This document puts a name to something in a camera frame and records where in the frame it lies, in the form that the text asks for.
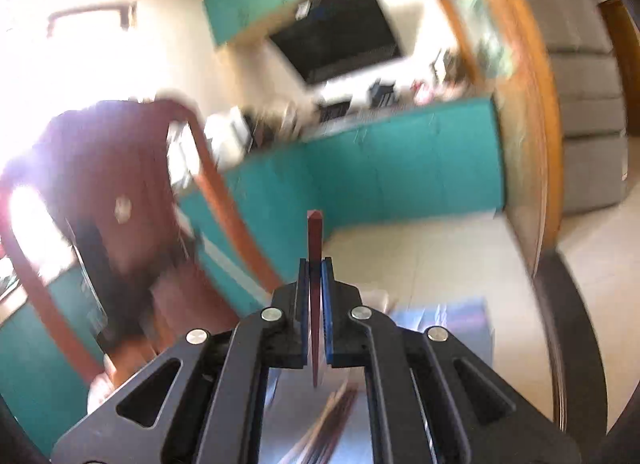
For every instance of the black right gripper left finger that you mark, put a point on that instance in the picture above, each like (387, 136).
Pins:
(288, 343)

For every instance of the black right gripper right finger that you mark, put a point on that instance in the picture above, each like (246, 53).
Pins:
(344, 341)

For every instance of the dark red chopstick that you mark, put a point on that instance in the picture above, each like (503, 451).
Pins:
(314, 226)

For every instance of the blue striped tablecloth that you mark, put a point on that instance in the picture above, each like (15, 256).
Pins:
(328, 421)

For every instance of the brown wooden chair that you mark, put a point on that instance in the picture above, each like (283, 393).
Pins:
(103, 173)

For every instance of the black range hood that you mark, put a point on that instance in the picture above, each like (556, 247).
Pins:
(337, 37)

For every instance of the grey sofa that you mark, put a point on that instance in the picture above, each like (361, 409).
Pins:
(592, 106)

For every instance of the wooden door frame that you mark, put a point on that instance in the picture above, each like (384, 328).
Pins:
(529, 121)

